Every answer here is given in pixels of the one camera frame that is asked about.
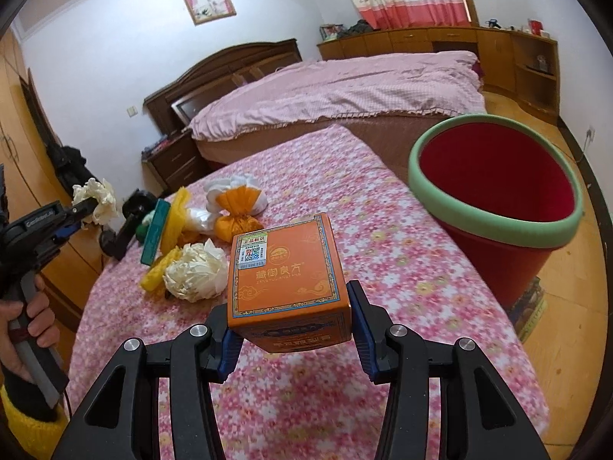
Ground white paper flower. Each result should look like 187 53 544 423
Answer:
72 177 120 225

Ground orange cardboard box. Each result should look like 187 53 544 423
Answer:
226 213 351 353

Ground orange candy pouch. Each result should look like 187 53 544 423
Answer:
214 185 264 243

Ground left hand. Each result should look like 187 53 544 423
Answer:
0 273 61 384

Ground black hanging clothes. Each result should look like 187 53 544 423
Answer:
46 143 95 197

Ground wooden wardrobe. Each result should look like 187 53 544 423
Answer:
0 30 104 331

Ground teal flat box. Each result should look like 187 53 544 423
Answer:
140 199 170 266

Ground yellow honeycomb paper piece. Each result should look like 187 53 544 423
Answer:
140 246 182 295

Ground dark wooden nightstand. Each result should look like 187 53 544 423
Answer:
141 129 211 194

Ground pink floral tablecloth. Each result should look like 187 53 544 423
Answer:
66 122 551 460

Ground book under bin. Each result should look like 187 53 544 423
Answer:
505 276 546 343

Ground white crumpled wrapper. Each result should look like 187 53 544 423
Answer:
184 173 268 243

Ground dark wooden headboard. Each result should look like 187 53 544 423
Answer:
143 38 302 135

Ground red bin green rim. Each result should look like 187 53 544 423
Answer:
408 114 584 309

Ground bed with pink quilt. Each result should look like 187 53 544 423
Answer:
189 51 485 164

